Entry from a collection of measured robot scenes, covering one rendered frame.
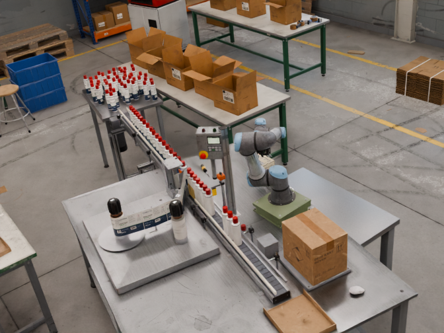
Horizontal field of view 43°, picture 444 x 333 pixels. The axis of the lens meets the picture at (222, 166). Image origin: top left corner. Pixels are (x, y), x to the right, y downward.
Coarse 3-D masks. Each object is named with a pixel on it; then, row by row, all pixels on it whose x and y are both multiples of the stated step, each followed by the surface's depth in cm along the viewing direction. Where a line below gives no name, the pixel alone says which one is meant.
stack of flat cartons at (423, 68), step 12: (420, 60) 704; (432, 60) 699; (396, 72) 690; (408, 72) 678; (420, 72) 672; (432, 72) 669; (396, 84) 699; (408, 84) 684; (420, 84) 671; (432, 84) 658; (420, 96) 679; (432, 96) 666
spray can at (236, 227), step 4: (236, 216) 337; (236, 220) 335; (232, 224) 338; (236, 224) 336; (232, 228) 339; (236, 228) 337; (236, 232) 339; (240, 232) 341; (236, 236) 340; (240, 236) 342; (236, 240) 342; (240, 240) 343; (236, 244) 344; (240, 244) 345
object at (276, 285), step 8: (192, 200) 393; (200, 208) 383; (216, 216) 373; (240, 248) 342; (248, 248) 342; (240, 256) 336; (248, 256) 336; (256, 256) 335; (248, 264) 330; (256, 264) 329; (264, 272) 322; (272, 280) 316; (280, 288) 310
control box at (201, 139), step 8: (200, 128) 355; (208, 128) 354; (216, 128) 352; (200, 136) 349; (200, 144) 352; (208, 144) 351; (216, 144) 351; (200, 152) 355; (208, 152) 355; (216, 152) 354
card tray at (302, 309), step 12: (300, 300) 307; (312, 300) 303; (264, 312) 301; (276, 312) 302; (288, 312) 301; (300, 312) 300; (312, 312) 299; (324, 312) 294; (276, 324) 290; (288, 324) 293; (300, 324) 293; (312, 324) 292; (324, 324) 291
